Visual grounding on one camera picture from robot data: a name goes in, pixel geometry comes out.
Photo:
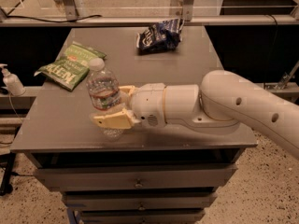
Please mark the green chip bag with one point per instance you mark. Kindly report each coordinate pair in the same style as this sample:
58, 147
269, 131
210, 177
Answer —
72, 67

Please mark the metal frame rail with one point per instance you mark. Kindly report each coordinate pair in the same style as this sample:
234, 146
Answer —
82, 13

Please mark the grey drawer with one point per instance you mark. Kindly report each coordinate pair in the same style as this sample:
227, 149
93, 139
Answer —
136, 177
171, 216
139, 201

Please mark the clear plastic water bottle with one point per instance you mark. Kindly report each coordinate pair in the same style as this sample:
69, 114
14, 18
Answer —
103, 89

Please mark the middle grey drawer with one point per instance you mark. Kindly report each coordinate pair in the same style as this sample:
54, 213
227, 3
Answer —
139, 201

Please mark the black stand leg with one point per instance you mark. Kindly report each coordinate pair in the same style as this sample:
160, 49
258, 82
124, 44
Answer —
7, 163

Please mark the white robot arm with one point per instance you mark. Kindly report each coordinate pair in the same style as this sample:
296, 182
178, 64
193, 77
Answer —
223, 100

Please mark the white pump dispenser bottle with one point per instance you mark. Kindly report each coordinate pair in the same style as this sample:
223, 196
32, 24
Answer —
12, 82

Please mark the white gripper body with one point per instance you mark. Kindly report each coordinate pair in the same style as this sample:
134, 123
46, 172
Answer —
147, 104

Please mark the bottom grey drawer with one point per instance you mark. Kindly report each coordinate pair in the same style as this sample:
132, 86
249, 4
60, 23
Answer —
171, 216

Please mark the blue chip bag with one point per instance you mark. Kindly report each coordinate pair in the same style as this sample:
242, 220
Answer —
161, 36

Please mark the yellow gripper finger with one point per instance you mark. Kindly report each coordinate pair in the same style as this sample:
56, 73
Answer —
122, 120
127, 93

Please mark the grey drawer cabinet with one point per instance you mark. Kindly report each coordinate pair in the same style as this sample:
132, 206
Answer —
57, 132

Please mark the top grey drawer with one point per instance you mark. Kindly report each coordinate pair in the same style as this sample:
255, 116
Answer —
136, 177

